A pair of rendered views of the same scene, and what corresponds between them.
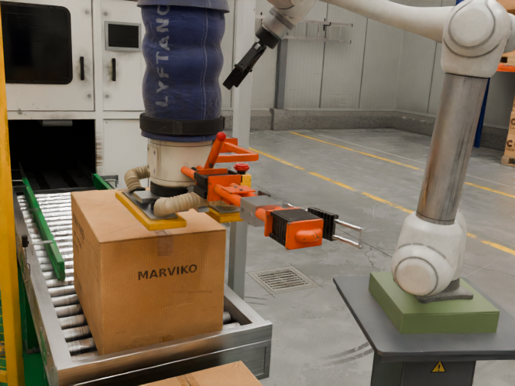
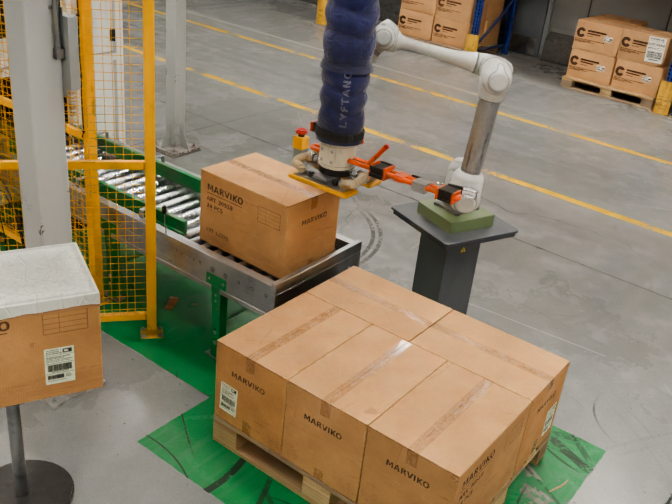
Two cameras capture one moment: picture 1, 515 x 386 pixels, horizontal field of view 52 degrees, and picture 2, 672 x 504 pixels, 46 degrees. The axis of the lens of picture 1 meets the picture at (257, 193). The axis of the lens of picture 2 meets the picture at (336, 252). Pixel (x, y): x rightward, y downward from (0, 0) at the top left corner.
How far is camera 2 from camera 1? 260 cm
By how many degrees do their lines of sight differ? 28
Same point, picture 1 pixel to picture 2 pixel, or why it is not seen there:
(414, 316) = (456, 224)
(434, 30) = (468, 66)
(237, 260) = not seen: hidden behind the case
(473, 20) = (499, 80)
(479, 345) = (488, 234)
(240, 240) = not seen: hidden behind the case
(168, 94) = (347, 121)
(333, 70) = not seen: outside the picture
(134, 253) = (301, 210)
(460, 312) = (477, 218)
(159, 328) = (308, 254)
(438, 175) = (476, 150)
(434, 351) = (469, 240)
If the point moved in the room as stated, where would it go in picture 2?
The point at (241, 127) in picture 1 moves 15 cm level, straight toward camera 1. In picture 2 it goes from (178, 49) to (183, 53)
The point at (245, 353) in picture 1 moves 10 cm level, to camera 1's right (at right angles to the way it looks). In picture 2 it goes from (349, 262) to (366, 260)
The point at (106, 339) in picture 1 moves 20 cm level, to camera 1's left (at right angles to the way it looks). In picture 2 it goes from (285, 265) to (246, 269)
